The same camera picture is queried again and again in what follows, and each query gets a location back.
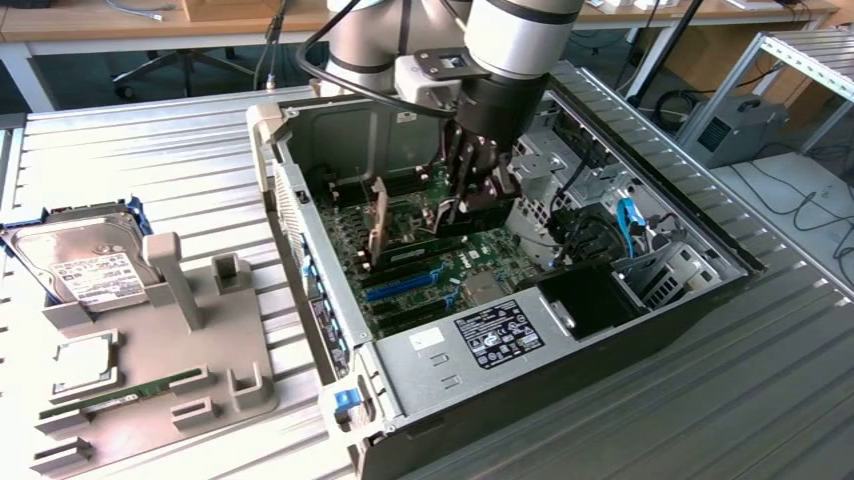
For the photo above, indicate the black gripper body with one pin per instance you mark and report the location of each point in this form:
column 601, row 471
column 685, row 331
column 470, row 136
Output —
column 501, row 110

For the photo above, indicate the graphics card with metal bracket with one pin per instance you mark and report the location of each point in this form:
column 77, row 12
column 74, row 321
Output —
column 378, row 225

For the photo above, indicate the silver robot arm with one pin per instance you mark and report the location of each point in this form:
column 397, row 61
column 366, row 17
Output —
column 521, row 35

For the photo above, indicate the perforated metal disk bay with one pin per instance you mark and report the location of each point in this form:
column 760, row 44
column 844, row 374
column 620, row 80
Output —
column 548, row 167

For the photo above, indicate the black RAM slot bank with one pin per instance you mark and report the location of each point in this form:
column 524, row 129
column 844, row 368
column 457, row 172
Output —
column 348, row 192

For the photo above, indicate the dark RAM stick with label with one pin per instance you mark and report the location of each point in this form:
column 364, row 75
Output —
column 414, row 255

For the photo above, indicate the silver chipset heatsink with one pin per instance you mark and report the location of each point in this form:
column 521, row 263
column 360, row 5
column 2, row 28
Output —
column 485, row 290

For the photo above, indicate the green motherboard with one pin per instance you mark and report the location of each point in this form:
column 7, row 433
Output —
column 337, row 230

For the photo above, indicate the blue expansion slot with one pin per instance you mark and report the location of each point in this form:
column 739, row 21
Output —
column 401, row 286

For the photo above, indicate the long wooden desk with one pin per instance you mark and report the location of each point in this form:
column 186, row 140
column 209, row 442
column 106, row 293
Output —
column 634, row 15

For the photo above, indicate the black slanted pole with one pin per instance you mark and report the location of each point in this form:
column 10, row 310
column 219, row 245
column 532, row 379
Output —
column 670, row 42

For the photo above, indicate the grey control box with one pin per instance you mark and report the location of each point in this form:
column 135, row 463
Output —
column 741, row 132

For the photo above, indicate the silver power supply unit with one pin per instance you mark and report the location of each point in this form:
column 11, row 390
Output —
column 428, row 370

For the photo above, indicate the open black PC case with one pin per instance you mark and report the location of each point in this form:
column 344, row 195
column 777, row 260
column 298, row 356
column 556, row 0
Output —
column 601, row 390

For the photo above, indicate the black office chair base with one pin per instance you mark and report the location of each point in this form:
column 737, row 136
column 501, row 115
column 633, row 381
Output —
column 183, row 60

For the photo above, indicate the blue case latch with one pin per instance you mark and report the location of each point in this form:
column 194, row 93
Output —
column 345, row 400

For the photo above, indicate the hard disk drive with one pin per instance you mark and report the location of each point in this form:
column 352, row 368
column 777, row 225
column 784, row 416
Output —
column 142, row 222

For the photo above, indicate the grey parts rack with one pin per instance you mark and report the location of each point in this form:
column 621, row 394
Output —
column 154, row 360

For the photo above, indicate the green RAM stick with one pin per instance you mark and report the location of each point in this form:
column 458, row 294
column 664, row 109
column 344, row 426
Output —
column 154, row 387

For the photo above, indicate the silver CPU chip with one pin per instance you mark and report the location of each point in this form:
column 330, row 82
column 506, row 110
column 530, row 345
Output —
column 83, row 365

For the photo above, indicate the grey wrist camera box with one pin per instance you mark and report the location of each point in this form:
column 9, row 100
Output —
column 428, row 90

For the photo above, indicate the aluminium frame rack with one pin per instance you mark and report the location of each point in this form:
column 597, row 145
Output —
column 811, row 57

